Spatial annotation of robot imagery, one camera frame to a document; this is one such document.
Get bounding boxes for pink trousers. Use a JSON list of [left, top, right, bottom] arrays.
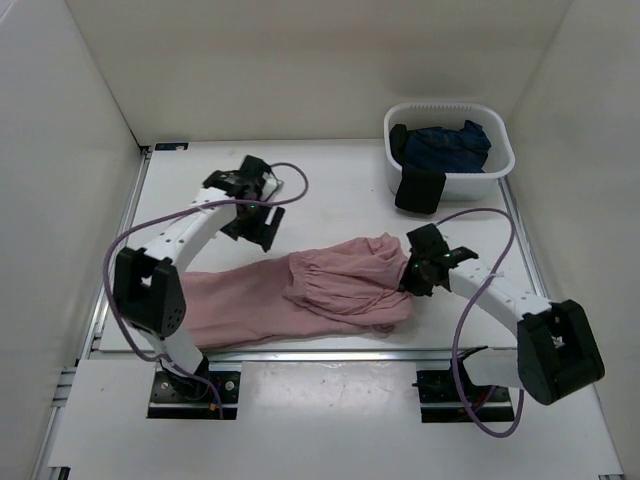
[[181, 233, 413, 349]]

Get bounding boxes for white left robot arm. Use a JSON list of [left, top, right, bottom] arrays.
[[111, 157, 285, 401]]

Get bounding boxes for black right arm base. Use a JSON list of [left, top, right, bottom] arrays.
[[412, 369, 515, 423]]

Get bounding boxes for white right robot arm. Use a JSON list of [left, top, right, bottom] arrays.
[[400, 247, 605, 405]]

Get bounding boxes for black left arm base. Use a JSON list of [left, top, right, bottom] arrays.
[[147, 367, 241, 420]]

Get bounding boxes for black trousers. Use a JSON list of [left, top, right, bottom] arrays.
[[388, 124, 446, 215]]

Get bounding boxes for dark blue trousers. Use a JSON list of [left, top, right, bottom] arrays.
[[416, 120, 492, 174]]

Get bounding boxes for white plastic basket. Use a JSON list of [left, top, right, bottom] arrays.
[[383, 101, 516, 201]]

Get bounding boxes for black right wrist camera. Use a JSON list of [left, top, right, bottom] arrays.
[[406, 223, 450, 259]]

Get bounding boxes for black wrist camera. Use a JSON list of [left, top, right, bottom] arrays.
[[406, 223, 450, 259], [238, 155, 282, 201]]

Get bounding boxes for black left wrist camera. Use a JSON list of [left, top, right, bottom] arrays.
[[238, 155, 282, 201]]

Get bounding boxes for aluminium right rail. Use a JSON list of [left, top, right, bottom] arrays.
[[498, 177, 564, 346]]

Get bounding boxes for aluminium rail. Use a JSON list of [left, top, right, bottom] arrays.
[[498, 177, 564, 346], [89, 348, 516, 365], [75, 145, 154, 366]]

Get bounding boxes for aluminium front rail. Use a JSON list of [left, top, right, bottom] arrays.
[[89, 348, 516, 365]]

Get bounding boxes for aluminium left rail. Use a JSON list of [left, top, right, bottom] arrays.
[[75, 145, 154, 366]]

